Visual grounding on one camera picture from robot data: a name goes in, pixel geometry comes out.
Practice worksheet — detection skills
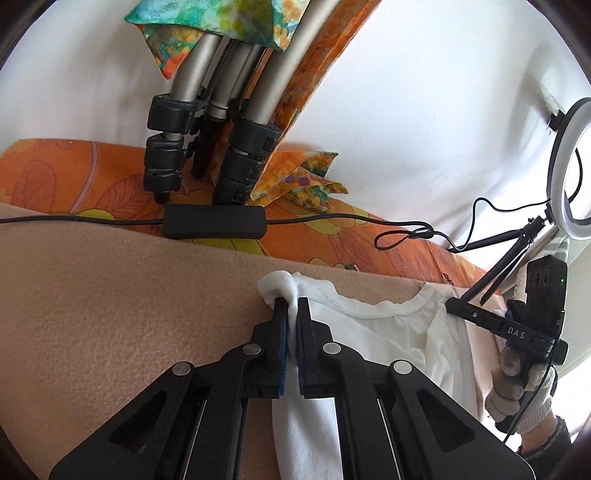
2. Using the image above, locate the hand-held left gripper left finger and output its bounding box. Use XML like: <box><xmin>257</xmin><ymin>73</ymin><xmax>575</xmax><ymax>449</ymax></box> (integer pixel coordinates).
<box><xmin>48</xmin><ymin>298</ymin><xmax>289</xmax><ymax>480</ymax></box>

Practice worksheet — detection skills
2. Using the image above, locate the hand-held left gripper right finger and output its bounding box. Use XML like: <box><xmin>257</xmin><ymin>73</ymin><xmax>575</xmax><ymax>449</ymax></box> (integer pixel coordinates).
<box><xmin>297</xmin><ymin>296</ymin><xmax>536</xmax><ymax>480</ymax></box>

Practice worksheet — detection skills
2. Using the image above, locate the person's right forearm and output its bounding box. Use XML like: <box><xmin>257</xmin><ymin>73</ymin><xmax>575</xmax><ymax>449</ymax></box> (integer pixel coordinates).
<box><xmin>515</xmin><ymin>413</ymin><xmax>573</xmax><ymax>476</ymax></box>

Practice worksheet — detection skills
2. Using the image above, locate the person's right hand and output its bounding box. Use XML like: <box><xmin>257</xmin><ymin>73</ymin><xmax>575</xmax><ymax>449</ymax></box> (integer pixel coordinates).
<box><xmin>485</xmin><ymin>344</ymin><xmax>559</xmax><ymax>435</ymax></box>

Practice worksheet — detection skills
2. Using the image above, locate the small colourful folded cloth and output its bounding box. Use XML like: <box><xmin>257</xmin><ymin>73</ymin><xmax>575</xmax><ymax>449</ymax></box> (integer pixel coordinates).
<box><xmin>252</xmin><ymin>150</ymin><xmax>348</xmax><ymax>213</ymax></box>

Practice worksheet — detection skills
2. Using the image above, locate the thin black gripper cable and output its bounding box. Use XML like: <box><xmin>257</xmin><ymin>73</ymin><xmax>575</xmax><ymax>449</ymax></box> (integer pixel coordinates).
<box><xmin>505</xmin><ymin>362</ymin><xmax>555</xmax><ymax>435</ymax></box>

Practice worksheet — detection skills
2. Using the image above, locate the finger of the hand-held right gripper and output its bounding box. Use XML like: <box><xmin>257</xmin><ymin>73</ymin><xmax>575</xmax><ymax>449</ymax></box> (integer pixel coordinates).
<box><xmin>445</xmin><ymin>298</ymin><xmax>507</xmax><ymax>334</ymax></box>

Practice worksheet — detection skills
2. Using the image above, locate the tan fleece blanket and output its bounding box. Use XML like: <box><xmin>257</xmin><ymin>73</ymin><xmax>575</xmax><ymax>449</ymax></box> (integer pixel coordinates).
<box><xmin>0</xmin><ymin>203</ymin><xmax>504</xmax><ymax>480</ymax></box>

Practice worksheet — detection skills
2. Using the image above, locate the small black tripod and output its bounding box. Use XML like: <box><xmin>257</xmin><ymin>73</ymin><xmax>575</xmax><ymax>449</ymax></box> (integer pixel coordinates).
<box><xmin>455</xmin><ymin>216</ymin><xmax>552</xmax><ymax>305</ymax></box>

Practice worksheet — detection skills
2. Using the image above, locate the green white striped cushion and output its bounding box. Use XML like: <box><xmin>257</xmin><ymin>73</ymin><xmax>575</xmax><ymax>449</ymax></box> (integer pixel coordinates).
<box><xmin>531</xmin><ymin>233</ymin><xmax>580</xmax><ymax>278</ymax></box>

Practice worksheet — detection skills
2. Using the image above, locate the folded silver tripod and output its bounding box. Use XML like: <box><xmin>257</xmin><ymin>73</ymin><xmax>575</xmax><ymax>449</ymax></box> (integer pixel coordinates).
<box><xmin>144</xmin><ymin>30</ymin><xmax>315</xmax><ymax>206</ymax></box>

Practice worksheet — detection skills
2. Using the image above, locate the orange patterned cloth strip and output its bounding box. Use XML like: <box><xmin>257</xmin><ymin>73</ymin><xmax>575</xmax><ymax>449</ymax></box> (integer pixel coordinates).
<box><xmin>272</xmin><ymin>0</ymin><xmax>382</xmax><ymax>134</ymax></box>

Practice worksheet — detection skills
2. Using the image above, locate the orange floral bedsheet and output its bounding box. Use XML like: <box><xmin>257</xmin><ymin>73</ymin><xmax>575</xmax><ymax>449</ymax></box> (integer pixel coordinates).
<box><xmin>0</xmin><ymin>138</ymin><xmax>490</xmax><ymax>289</ymax></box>

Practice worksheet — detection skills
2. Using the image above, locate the colourful patterned scarf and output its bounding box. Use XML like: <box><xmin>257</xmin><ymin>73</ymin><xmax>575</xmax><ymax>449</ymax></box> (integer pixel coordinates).
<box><xmin>124</xmin><ymin>0</ymin><xmax>311</xmax><ymax>79</ymax></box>

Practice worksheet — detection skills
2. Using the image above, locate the black ring light cable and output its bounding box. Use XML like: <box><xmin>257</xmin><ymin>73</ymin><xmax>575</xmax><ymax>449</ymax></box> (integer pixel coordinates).
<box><xmin>0</xmin><ymin>198</ymin><xmax>552</xmax><ymax>254</ymax></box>

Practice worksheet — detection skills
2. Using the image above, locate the white t-shirt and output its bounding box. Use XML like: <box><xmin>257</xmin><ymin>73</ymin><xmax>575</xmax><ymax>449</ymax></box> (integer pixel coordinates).
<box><xmin>257</xmin><ymin>271</ymin><xmax>481</xmax><ymax>480</ymax></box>

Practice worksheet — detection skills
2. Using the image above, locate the white ring light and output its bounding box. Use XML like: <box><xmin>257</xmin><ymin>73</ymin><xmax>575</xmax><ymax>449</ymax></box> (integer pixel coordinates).
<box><xmin>546</xmin><ymin>97</ymin><xmax>591</xmax><ymax>241</ymax></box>

